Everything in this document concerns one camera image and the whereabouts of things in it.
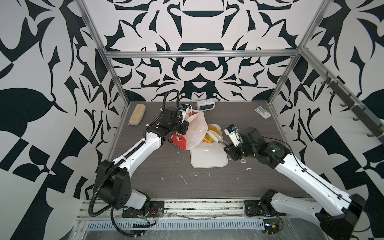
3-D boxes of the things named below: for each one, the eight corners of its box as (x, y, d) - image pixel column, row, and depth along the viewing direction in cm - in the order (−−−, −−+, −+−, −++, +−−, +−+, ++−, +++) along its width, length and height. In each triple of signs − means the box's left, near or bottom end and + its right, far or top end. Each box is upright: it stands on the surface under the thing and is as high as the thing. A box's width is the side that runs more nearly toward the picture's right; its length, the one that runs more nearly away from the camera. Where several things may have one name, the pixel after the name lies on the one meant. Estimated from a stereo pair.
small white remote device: (266, 120, 114) (267, 117, 111) (254, 110, 120) (256, 107, 117) (270, 117, 115) (272, 114, 113) (259, 108, 121) (260, 105, 119)
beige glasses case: (130, 125, 108) (128, 121, 105) (135, 107, 119) (134, 103, 115) (142, 125, 108) (140, 121, 105) (146, 107, 119) (145, 103, 115)
